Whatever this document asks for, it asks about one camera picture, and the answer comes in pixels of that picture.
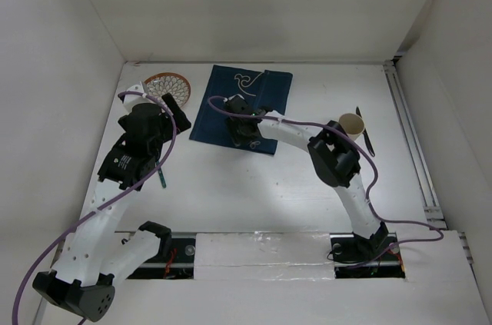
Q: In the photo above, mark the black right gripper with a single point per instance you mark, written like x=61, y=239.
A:
x=237, y=137

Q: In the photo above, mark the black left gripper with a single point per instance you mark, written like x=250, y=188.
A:
x=182, y=124

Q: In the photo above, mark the dark blue printed cloth napkin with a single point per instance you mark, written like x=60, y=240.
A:
x=258, y=88

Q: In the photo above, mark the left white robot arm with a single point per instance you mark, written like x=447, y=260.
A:
x=83, y=279

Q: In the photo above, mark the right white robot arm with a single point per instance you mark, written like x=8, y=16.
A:
x=335, y=161

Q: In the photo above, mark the floral plate with orange rim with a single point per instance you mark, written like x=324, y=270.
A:
x=169, y=83

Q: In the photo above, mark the beige paper cup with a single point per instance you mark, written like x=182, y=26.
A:
x=352, y=124

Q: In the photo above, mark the black knife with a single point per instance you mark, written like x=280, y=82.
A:
x=367, y=140

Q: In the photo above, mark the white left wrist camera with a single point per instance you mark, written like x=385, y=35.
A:
x=134, y=95

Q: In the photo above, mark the fork with green handle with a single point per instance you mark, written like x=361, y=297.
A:
x=162, y=178

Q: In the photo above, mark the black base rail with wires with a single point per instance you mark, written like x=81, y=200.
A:
x=266, y=256

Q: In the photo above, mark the aluminium rail at right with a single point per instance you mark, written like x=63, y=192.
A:
x=431, y=203

